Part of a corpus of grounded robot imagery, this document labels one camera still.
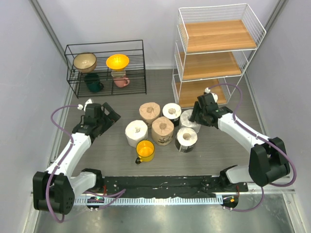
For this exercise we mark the pink mug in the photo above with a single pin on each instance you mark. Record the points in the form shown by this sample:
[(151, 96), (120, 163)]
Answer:
[(121, 81)]

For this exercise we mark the black wrapped toilet paper roll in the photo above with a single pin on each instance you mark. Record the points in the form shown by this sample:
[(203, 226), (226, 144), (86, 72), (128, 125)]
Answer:
[(172, 111)]

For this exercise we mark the brown wrapped roll back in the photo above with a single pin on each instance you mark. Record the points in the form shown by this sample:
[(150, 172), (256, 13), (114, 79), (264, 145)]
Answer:
[(149, 112)]

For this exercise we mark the black roll front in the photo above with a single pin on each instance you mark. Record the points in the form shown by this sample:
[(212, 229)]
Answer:
[(186, 138)]

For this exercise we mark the beige small cup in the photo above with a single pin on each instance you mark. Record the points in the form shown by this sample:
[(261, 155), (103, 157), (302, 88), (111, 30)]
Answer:
[(118, 74)]

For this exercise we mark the white wire wooden shelf rack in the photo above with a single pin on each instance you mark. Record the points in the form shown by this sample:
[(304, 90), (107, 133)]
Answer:
[(214, 45)]

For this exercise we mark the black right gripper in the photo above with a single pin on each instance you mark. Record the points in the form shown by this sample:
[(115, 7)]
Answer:
[(197, 109)]

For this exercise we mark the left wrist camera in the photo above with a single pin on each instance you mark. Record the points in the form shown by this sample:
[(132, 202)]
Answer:
[(83, 106)]

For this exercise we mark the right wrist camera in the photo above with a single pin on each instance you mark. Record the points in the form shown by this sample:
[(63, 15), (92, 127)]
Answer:
[(208, 91)]

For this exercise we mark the white toilet paper roll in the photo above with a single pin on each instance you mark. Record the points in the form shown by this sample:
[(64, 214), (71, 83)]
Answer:
[(184, 121)]

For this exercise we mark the yellow enamel mug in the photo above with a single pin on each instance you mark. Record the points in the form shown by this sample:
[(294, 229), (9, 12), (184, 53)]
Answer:
[(145, 151)]

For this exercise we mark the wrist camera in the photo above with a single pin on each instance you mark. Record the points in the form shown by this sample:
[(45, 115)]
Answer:
[(208, 91), (83, 106)]

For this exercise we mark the orange bowl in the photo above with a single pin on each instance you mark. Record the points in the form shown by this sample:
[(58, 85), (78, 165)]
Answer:
[(117, 62)]

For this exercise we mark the black wire rack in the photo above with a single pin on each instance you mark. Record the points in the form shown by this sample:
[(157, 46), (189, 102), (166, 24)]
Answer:
[(135, 71)]

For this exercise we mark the beige brown bowl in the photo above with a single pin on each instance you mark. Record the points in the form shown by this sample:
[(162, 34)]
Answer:
[(85, 62)]

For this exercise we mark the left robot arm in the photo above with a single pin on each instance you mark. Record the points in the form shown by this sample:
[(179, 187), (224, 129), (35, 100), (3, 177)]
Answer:
[(55, 189)]

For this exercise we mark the dark green mug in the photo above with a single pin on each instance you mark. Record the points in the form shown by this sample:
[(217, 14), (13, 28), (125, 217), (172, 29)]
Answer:
[(93, 83)]

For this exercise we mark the brown wrapped roll front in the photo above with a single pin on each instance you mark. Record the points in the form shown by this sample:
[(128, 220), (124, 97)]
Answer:
[(162, 131)]

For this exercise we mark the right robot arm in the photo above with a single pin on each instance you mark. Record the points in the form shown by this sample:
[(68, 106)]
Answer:
[(267, 161)]

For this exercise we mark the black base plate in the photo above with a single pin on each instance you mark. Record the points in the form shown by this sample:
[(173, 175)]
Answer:
[(164, 187)]

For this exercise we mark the brown wrapped roll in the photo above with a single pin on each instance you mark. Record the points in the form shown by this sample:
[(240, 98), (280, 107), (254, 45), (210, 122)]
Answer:
[(149, 112), (162, 131)]

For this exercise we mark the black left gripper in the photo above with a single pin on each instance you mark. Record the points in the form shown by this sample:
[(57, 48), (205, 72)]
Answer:
[(111, 118)]

